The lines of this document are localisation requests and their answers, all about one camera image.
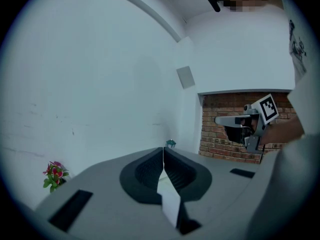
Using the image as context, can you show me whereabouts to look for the black head camera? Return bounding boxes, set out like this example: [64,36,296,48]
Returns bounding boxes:
[205,0,222,13]

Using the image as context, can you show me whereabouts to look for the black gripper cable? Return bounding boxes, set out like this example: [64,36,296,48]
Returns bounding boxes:
[258,143,266,165]

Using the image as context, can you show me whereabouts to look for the grey wall panel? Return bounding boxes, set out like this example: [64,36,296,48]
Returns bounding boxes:
[176,65,196,90]

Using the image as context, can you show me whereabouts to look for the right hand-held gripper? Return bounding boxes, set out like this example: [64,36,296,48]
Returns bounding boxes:
[214,93,280,152]

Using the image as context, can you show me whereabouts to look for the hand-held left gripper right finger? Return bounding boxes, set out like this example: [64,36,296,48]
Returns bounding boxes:
[163,146,261,237]

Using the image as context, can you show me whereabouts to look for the person's right forearm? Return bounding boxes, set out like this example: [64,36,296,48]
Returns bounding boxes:
[261,112,306,145]

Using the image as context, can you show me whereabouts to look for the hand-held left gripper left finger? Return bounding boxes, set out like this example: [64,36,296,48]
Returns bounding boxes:
[34,146,173,237]

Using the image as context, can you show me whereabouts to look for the person in white shirt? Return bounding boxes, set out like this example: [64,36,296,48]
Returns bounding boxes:
[273,3,320,235]

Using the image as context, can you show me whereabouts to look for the small potted red flowers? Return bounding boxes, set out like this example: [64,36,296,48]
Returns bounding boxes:
[42,160,70,194]

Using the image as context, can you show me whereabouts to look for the white A4 paper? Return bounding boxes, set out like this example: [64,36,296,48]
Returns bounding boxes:
[157,147,181,229]

